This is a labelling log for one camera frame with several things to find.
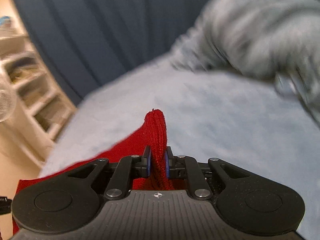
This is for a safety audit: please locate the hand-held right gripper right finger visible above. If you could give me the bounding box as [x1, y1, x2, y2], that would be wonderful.
[164, 146, 241, 201]

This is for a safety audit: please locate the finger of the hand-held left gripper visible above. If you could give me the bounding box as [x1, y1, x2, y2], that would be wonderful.
[0, 196, 13, 216]

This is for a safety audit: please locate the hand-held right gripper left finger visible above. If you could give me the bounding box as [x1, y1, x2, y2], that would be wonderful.
[67, 145, 152, 201]

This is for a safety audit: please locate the red knit cardigan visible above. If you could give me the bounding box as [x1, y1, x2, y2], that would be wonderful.
[0, 108, 187, 240]

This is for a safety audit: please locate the bed with light blue sheet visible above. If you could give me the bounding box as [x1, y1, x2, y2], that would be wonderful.
[38, 54, 320, 233]

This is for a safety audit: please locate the white electric fan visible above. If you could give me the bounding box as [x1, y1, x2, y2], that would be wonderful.
[0, 66, 18, 123]

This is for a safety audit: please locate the white shelf unit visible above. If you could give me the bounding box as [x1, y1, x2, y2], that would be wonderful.
[0, 34, 77, 168]

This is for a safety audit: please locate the dark blue curtain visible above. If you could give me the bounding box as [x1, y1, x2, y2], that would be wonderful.
[6, 0, 232, 106]

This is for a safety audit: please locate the grey-blue fleece blanket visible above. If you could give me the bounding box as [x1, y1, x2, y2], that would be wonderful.
[171, 0, 320, 127]

